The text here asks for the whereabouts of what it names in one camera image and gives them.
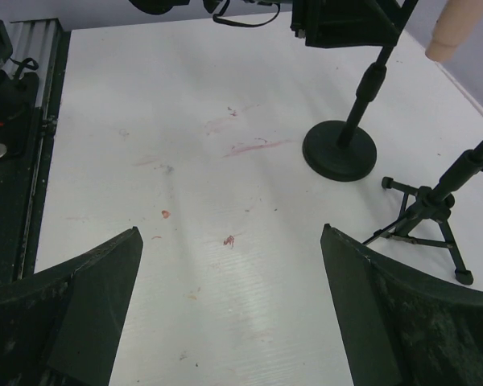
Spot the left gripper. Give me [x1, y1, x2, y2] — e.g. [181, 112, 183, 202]
[291, 0, 401, 49]

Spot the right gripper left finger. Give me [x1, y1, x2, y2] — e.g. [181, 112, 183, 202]
[0, 227, 143, 385]

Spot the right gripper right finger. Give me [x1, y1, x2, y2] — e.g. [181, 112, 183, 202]
[320, 224, 483, 385]

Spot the black tripod shock-mount stand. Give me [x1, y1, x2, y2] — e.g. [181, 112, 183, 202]
[363, 140, 483, 285]

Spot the black round-base clip stand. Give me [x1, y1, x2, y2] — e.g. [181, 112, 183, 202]
[303, 1, 417, 182]

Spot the beige microphone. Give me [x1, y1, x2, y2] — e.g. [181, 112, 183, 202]
[425, 0, 483, 63]

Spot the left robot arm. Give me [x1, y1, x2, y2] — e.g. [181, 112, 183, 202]
[129, 0, 402, 49]

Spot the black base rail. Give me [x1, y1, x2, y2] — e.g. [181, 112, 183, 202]
[0, 20, 71, 286]

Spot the aluminium frame extrusion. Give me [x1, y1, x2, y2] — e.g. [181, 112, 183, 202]
[6, 18, 63, 118]

